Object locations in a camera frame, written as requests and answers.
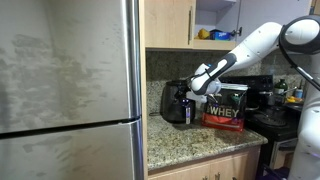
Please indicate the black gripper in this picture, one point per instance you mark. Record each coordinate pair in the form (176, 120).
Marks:
(187, 90)

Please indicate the black air fryer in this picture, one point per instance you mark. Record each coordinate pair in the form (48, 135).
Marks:
(173, 103)

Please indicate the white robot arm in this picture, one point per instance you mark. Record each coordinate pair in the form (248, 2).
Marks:
(253, 46)

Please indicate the black red whey protein bag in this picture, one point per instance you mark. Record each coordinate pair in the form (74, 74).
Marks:
(225, 113)

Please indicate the tall wooden side panel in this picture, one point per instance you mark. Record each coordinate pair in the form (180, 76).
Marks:
(143, 66)

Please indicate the yellow bag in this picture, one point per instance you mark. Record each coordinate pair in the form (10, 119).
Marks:
(203, 34)

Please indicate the wooden upper cabinet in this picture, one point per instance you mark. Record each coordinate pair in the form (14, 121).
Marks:
(166, 23)

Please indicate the wooden cabinet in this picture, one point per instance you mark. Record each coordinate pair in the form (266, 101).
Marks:
(166, 23)
(213, 166)

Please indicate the wooden lower cabinet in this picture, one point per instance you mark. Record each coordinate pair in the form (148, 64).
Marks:
(213, 166)

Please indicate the black stove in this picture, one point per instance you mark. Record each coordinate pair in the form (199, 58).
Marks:
(263, 133)

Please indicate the black frying pan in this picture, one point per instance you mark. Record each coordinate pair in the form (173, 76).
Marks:
(271, 120)

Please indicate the green glass bottle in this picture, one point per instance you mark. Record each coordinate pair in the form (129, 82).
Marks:
(280, 87)

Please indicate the yellow small object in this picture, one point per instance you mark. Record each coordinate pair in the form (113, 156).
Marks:
(291, 99)

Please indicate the white cabinet door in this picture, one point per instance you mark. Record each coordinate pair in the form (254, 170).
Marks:
(266, 13)

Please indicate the stainless steel refrigerator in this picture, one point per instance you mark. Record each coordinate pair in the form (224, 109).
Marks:
(66, 90)

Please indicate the blue fabric object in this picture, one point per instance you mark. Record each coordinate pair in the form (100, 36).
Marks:
(276, 174)

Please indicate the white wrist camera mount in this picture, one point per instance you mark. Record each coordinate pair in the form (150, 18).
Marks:
(196, 96)

